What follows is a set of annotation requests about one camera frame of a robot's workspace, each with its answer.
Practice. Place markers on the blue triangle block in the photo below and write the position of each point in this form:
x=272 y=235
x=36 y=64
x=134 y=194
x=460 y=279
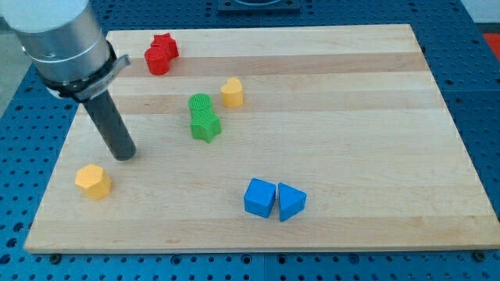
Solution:
x=291 y=201

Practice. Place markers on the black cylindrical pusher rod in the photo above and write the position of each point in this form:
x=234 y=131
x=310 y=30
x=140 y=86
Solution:
x=108 y=121

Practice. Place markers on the yellow hexagon block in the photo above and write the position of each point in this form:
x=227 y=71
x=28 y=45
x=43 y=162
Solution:
x=94 y=182

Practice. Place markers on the green star block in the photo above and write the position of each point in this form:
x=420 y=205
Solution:
x=205 y=125

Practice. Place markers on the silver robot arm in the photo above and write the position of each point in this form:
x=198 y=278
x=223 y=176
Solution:
x=66 y=44

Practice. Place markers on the wooden board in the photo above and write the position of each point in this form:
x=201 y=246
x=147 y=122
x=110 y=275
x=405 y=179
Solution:
x=350 y=115

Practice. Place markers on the blue cube block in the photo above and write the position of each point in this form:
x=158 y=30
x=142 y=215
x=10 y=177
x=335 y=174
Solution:
x=259 y=197

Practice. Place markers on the red star block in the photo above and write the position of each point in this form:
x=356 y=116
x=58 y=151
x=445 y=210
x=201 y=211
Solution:
x=167 y=44

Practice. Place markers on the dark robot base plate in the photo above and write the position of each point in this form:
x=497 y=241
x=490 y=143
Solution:
x=258 y=5

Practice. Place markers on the green cylinder block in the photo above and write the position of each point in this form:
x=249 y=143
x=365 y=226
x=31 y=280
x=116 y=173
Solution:
x=200 y=103

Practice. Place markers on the red cylinder block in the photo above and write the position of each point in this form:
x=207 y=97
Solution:
x=157 y=61

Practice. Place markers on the yellow heart block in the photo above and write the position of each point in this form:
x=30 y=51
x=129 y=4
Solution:
x=232 y=93

